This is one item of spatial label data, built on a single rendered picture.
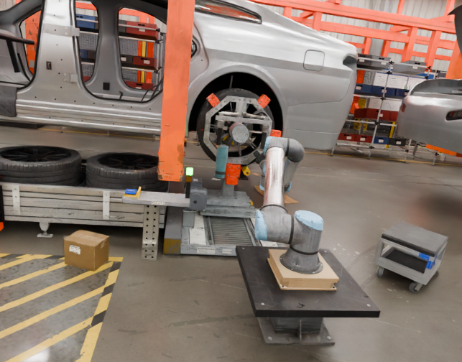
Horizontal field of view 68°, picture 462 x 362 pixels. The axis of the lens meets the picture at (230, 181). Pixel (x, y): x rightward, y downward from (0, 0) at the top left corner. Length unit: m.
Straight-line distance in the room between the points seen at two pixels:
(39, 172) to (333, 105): 2.37
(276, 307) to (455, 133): 3.16
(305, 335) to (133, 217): 1.44
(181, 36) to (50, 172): 1.38
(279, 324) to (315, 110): 1.82
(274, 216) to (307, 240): 0.20
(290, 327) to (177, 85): 1.58
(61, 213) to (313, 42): 2.33
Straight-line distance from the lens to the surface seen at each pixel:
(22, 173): 2.87
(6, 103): 3.16
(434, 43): 10.76
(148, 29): 6.46
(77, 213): 2.72
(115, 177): 2.69
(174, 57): 2.33
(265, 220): 1.73
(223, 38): 2.88
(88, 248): 2.34
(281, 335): 1.97
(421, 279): 2.70
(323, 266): 1.92
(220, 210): 3.01
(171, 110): 2.34
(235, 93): 2.87
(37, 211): 2.80
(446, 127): 4.38
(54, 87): 3.05
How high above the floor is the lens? 1.25
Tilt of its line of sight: 16 degrees down
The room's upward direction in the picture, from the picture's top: 7 degrees clockwise
